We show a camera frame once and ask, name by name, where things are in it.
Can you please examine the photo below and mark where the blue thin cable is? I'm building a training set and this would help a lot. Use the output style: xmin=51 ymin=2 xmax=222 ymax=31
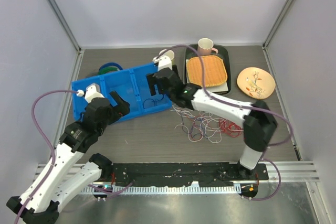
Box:
xmin=143 ymin=95 xmax=169 ymax=110

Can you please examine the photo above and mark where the white thin cable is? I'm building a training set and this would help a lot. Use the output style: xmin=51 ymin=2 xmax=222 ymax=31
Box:
xmin=170 ymin=104 xmax=224 ymax=144

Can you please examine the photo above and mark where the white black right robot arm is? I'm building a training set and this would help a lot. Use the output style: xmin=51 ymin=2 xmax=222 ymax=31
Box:
xmin=146 ymin=68 xmax=278 ymax=179

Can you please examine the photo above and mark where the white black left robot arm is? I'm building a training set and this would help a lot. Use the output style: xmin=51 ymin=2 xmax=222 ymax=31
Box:
xmin=6 ymin=85 xmax=130 ymax=223

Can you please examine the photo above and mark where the light green ceramic mug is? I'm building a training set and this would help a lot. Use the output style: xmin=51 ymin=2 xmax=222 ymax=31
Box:
xmin=159 ymin=49 xmax=175 ymax=65

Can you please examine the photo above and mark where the blue plastic compartment bin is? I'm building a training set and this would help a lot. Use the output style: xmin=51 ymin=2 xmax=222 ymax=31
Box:
xmin=71 ymin=63 xmax=172 ymax=122

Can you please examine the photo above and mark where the pink ceramic mug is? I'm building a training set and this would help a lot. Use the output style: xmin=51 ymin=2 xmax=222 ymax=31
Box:
xmin=197 ymin=38 xmax=218 ymax=56

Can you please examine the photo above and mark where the woven orange basket tray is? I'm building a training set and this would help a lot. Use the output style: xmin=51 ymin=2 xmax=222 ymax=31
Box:
xmin=186 ymin=55 xmax=227 ymax=88

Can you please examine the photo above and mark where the dark grey serving tray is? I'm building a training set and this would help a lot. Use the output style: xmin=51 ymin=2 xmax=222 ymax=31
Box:
xmin=183 ymin=45 xmax=232 ymax=95

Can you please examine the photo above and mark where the white square plate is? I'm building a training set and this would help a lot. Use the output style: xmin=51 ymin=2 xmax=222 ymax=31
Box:
xmin=184 ymin=70 xmax=229 ymax=93

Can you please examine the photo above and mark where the beige plate with bird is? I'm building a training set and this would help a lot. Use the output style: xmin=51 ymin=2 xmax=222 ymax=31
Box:
xmin=237 ymin=67 xmax=276 ymax=100

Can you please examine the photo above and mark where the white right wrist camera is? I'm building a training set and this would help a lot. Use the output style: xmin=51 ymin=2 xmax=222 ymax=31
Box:
xmin=152 ymin=55 xmax=173 ymax=71

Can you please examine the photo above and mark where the blue green cable coil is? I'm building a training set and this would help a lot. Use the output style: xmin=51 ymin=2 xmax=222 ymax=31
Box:
xmin=98 ymin=61 xmax=123 ymax=75

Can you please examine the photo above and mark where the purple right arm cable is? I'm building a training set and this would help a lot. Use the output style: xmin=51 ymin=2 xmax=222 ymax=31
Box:
xmin=154 ymin=45 xmax=295 ymax=201

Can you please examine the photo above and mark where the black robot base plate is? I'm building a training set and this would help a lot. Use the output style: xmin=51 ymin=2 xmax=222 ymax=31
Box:
xmin=95 ymin=162 xmax=269 ymax=187

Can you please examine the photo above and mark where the white slotted cable duct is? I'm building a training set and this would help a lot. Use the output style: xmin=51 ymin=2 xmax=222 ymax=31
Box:
xmin=81 ymin=185 xmax=242 ymax=195

